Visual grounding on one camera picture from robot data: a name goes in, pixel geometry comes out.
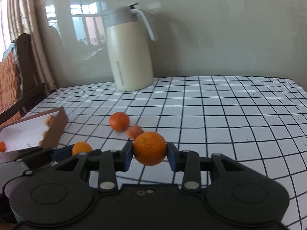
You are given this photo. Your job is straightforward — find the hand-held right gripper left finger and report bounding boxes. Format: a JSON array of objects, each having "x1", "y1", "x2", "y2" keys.
[{"x1": 56, "y1": 141, "x2": 134, "y2": 192}]

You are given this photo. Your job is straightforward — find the wooden chair with woven cushion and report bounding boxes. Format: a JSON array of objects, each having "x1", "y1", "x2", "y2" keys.
[{"x1": 0, "y1": 33, "x2": 47, "y2": 125}]

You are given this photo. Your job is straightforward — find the white checked tablecloth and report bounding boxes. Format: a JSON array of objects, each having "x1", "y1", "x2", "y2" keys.
[{"x1": 24, "y1": 75, "x2": 307, "y2": 230}]

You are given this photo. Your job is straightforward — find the cream thermos jug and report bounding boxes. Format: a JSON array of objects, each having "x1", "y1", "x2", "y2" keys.
[{"x1": 103, "y1": 2, "x2": 156, "y2": 92}]

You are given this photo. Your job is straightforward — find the peeled carrot piece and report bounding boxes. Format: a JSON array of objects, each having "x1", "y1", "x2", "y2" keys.
[{"x1": 125, "y1": 125, "x2": 144, "y2": 140}]

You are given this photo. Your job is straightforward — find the beige curtain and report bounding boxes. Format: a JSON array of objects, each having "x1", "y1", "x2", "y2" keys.
[{"x1": 0, "y1": 0, "x2": 58, "y2": 96}]

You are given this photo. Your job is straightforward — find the yellowish orange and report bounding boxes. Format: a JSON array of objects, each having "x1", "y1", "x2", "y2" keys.
[{"x1": 71, "y1": 142, "x2": 93, "y2": 156}]

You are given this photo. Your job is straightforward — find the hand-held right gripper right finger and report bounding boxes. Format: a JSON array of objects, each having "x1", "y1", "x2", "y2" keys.
[{"x1": 167, "y1": 142, "x2": 243, "y2": 193}]

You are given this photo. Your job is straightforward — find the cardboard box with white inside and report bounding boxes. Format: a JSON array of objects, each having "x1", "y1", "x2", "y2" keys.
[{"x1": 0, "y1": 107, "x2": 68, "y2": 152}]

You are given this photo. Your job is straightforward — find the dimpled orange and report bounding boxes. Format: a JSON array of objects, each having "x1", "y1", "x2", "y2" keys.
[{"x1": 133, "y1": 132, "x2": 167, "y2": 166}]

